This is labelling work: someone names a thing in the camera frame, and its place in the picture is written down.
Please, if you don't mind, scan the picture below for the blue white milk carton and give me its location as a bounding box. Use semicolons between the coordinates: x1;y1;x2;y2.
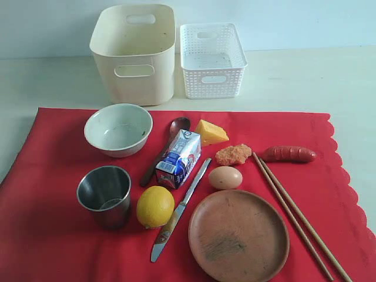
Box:
155;129;201;189

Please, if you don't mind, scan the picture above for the yellow cheese wedge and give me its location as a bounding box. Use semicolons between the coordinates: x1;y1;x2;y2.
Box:
195;119;229;147

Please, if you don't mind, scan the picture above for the orange fried chicken piece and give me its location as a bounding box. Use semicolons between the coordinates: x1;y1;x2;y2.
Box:
215;144;252;166

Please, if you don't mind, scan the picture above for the brown egg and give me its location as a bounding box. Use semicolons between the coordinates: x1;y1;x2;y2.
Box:
209;166;243;190

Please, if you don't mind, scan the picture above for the yellow lemon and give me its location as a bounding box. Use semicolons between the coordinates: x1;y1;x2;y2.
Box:
136;186;175;229

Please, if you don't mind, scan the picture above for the red sausage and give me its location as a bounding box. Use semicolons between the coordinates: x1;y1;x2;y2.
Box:
261;145;317;163

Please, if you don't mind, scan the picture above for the dark wooden spoon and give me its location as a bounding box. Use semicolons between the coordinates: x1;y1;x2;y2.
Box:
139;117;190;187

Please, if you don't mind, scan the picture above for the red table cloth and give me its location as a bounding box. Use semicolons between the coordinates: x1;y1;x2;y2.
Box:
1;108;375;281

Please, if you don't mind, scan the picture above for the white ceramic bowl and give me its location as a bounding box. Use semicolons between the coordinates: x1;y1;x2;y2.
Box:
83;103;153;158

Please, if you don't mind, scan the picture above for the right wooden chopstick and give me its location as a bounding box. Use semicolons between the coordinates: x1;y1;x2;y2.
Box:
258;157;352;281

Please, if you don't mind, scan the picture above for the wooden chopstick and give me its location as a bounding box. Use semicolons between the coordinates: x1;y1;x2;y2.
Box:
252;152;334;281
258;157;352;281

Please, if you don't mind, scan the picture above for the small white perforated basket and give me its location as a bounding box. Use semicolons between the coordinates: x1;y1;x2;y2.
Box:
180;23;247;99

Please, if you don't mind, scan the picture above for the steel table knife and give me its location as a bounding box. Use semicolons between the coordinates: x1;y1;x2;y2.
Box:
150;157;212;263

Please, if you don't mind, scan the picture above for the stainless steel cup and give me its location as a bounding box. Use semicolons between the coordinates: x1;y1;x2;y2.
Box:
76;165;132;229

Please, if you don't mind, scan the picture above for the brown wooden plate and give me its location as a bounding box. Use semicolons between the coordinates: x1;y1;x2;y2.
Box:
188;190;290;281

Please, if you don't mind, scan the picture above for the large cream plastic bin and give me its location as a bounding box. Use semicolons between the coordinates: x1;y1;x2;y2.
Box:
89;4;176;106

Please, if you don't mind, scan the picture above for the left wooden chopstick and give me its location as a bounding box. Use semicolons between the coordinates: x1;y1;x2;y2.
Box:
252;152;334;281

